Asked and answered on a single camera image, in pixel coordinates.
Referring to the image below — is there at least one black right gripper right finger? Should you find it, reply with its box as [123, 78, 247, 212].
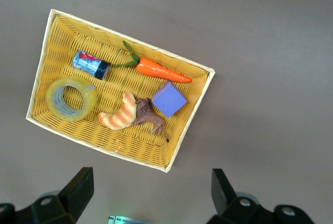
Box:
[207, 168, 315, 224]

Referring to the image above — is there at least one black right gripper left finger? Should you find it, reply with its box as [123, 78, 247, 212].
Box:
[0, 167, 95, 224]

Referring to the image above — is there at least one clear packing tape roll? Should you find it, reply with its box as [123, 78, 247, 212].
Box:
[45, 77, 98, 122]

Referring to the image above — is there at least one toy croissant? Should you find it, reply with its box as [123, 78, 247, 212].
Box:
[97, 91, 138, 131]

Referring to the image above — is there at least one brown toy lion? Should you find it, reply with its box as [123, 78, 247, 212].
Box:
[131, 97, 170, 143]

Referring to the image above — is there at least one purple cube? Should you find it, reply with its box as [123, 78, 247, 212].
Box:
[151, 80, 188, 119]

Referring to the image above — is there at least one small jar with blue label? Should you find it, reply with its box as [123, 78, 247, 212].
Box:
[72, 49, 111, 81]

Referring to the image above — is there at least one orange toy carrot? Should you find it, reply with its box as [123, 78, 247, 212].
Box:
[114, 41, 193, 83]

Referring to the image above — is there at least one yellow wicker basket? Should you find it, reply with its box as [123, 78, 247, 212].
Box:
[25, 8, 216, 173]

